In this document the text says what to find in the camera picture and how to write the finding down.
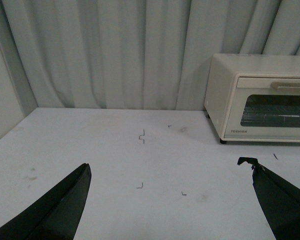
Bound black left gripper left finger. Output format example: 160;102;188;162
0;163;92;240

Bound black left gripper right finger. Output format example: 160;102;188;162
237;157;300;240

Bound cream Toshiba toaster oven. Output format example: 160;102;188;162
204;53;300;144

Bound grey pleated curtain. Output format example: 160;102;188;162
0;0;300;115

